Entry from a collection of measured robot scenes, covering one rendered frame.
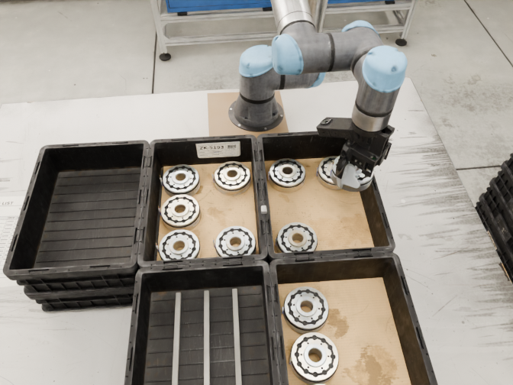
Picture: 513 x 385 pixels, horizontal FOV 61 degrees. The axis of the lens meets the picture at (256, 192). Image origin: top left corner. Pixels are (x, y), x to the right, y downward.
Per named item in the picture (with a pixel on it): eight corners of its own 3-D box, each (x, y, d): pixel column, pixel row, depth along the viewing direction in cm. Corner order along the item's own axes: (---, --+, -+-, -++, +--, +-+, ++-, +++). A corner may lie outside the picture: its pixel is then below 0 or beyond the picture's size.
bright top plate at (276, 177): (266, 162, 126) (266, 160, 125) (299, 156, 127) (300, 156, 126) (273, 189, 120) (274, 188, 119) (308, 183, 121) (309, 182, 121)
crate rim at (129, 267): (44, 150, 122) (40, 144, 120) (151, 145, 123) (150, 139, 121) (4, 280, 98) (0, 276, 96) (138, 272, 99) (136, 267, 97)
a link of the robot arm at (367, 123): (347, 105, 85) (369, 85, 88) (343, 123, 88) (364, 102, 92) (381, 123, 82) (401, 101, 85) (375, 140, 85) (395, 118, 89)
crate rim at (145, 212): (151, 145, 123) (150, 139, 121) (256, 139, 124) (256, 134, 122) (138, 272, 99) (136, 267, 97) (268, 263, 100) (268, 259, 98)
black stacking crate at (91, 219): (57, 173, 129) (42, 147, 120) (156, 167, 131) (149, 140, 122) (24, 297, 106) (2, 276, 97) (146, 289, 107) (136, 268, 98)
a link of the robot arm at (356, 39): (324, 18, 86) (340, 51, 79) (378, 15, 87) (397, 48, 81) (318, 53, 92) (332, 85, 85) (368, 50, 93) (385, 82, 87)
